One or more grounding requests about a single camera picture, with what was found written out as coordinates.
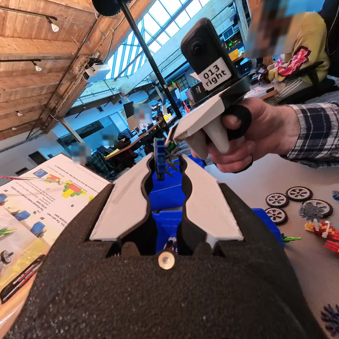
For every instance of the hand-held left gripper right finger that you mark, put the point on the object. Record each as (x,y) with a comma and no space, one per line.
(212,212)

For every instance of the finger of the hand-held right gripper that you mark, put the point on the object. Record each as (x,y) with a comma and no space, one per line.
(201,119)

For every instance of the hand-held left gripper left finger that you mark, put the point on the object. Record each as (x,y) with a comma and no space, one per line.
(119,212)

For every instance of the blue plastic bin with label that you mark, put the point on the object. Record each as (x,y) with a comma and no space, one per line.
(265,222)

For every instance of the blue snowflake toy assembly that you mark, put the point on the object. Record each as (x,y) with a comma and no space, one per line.
(159,159)

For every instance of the green wheeled toy model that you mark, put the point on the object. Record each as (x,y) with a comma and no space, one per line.
(323,228)

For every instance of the person's right forearm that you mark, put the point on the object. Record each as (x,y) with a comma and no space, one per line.
(318,135)

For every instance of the person's right hand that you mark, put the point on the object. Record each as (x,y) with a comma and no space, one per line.
(270,130)

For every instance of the black cardboard box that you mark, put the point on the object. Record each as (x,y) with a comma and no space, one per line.
(193,95)

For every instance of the empty blue plastic bin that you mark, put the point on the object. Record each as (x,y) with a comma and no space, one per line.
(167,196)

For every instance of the black floor stand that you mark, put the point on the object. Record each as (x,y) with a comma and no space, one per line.
(148,53)

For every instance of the instruction booklet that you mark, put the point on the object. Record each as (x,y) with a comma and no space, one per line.
(58,196)

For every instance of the cluttered office desk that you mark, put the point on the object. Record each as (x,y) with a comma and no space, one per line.
(137,140)

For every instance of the green toy rod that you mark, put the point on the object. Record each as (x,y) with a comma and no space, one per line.
(291,239)

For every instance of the toy kit plastic bag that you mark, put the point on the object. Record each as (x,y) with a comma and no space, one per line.
(18,254)

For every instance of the white ceiling projector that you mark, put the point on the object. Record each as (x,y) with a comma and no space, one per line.
(96,71)

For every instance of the small blue toy piece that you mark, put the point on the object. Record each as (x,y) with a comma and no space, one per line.
(336,195)

